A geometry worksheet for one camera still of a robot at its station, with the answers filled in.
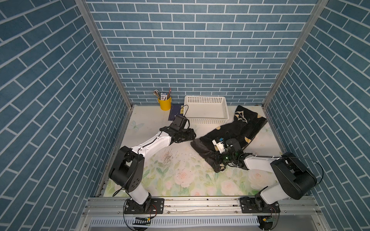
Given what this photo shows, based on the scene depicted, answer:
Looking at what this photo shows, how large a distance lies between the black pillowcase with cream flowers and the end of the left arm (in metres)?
0.11

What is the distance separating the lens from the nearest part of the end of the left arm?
0.64m

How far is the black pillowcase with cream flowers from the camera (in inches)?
35.6
